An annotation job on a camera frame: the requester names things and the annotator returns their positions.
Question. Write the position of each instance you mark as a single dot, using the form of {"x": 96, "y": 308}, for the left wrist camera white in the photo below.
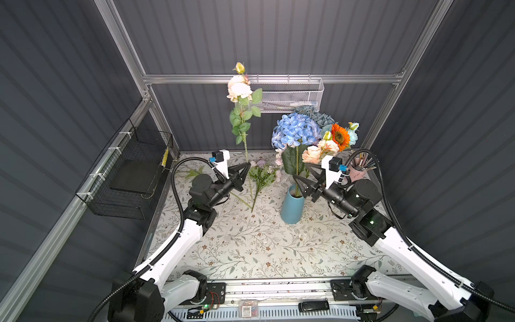
{"x": 218, "y": 162}

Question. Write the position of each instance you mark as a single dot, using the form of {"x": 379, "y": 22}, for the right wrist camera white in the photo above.
{"x": 335, "y": 170}

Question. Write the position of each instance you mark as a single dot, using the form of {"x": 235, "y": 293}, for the white pink flower bunch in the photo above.
{"x": 278, "y": 157}

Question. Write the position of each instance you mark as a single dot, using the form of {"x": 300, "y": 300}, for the blue hydrangea flower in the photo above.
{"x": 293, "y": 134}

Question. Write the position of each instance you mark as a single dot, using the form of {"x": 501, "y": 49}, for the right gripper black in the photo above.
{"x": 317, "y": 185}

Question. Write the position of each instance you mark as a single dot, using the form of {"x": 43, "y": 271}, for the pink pencil cup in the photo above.
{"x": 356, "y": 172}

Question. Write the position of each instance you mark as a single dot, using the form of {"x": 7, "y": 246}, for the teal ceramic vase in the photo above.
{"x": 293, "y": 205}

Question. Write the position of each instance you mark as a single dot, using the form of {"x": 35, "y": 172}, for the dusty blue rose bunch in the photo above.
{"x": 324, "y": 121}

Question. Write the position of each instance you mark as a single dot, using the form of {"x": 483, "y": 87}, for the black remote device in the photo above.
{"x": 313, "y": 306}

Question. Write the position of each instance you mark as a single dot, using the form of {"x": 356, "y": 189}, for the white wire mesh basket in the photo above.
{"x": 289, "y": 88}

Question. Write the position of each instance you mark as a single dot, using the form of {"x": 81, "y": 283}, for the small lilac flower sprig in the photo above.
{"x": 262, "y": 174}

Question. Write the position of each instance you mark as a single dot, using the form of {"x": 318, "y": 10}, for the white marker in basket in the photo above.
{"x": 284, "y": 105}

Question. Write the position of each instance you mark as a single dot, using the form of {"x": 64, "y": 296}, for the peach rose stem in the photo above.
{"x": 326, "y": 147}

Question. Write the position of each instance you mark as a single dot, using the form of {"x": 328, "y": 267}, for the orange gerbera flower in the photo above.
{"x": 341, "y": 137}

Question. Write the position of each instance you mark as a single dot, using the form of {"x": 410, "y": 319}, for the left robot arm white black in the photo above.
{"x": 146, "y": 294}

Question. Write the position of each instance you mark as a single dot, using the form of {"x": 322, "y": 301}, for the black wire basket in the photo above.
{"x": 131, "y": 174}

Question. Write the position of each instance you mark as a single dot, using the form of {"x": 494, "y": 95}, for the pale aqua peony stem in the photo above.
{"x": 352, "y": 128}

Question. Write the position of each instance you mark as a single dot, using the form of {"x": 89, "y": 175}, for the floral patterned table mat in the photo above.
{"x": 249, "y": 240}

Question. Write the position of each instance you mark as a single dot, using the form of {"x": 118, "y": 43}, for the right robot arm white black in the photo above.
{"x": 444, "y": 296}

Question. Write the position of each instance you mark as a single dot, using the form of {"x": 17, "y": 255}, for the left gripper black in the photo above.
{"x": 235, "y": 178}

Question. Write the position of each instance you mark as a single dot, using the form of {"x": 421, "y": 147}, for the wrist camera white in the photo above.
{"x": 218, "y": 162}
{"x": 335, "y": 170}

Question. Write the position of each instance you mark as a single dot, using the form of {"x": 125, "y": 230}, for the cream white rose stem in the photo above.
{"x": 245, "y": 102}

